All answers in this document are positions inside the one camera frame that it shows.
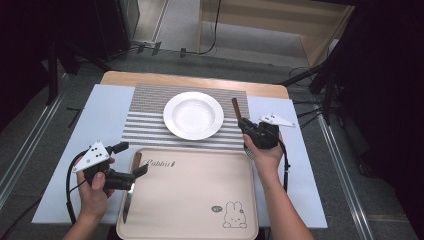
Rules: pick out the dark metal cabinet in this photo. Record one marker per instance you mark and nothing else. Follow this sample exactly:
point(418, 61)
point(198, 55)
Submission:
point(113, 26)

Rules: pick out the person's left hand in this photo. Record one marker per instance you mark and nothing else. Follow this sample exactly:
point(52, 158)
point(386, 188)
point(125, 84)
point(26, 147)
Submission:
point(93, 196)

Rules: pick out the metal floor rail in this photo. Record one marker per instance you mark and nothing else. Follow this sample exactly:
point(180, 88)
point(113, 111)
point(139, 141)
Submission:
point(343, 180)
point(30, 146)

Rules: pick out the striped placemat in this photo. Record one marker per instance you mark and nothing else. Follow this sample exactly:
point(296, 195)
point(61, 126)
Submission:
point(150, 100)

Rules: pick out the power strip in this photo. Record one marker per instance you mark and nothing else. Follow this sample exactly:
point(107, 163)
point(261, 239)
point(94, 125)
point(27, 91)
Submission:
point(151, 46)

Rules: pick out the white plate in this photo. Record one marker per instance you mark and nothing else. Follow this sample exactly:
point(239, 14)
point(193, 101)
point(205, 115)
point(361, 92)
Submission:
point(193, 115)

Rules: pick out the wooden counter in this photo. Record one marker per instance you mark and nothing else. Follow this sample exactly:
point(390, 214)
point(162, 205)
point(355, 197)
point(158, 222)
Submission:
point(266, 20)

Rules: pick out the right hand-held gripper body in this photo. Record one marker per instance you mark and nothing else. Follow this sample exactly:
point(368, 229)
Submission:
point(266, 136)

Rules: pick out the black stand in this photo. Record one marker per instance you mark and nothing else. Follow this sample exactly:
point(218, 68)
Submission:
point(53, 73)
point(320, 80)

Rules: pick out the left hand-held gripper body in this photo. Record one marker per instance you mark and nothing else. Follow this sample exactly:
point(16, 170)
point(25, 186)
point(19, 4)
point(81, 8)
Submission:
point(93, 156)

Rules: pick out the person's right hand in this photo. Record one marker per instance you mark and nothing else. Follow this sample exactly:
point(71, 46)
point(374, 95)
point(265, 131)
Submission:
point(265, 160)

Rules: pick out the light blue table mat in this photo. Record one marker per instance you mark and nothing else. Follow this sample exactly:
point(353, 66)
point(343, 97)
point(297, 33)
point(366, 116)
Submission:
point(100, 113)

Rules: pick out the beige tray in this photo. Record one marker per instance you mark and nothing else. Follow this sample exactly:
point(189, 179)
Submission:
point(186, 196)

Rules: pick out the white paper sheet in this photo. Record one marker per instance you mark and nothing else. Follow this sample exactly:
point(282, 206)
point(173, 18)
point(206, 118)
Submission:
point(306, 186)

